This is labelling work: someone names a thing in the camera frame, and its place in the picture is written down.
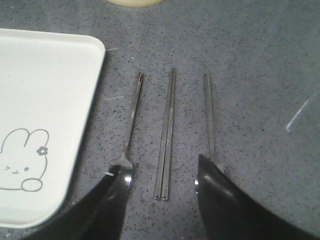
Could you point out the cream rabbit serving tray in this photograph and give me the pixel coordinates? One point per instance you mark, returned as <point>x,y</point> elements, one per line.
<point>47,84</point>

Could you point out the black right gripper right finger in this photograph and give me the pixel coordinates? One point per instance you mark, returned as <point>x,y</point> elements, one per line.
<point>228,213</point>

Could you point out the silver fork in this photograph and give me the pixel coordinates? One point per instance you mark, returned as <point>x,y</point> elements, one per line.
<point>123,160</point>

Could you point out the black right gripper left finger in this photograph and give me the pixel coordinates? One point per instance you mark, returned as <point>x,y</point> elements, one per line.
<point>98,216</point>

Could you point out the silver chopstick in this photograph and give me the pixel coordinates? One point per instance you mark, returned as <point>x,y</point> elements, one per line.
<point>169,135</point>
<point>161,160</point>

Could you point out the wooden mug tree stand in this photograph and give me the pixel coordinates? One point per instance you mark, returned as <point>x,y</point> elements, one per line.
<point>135,3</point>

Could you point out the silver spoon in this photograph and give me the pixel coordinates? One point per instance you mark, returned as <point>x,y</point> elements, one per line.
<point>210,122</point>

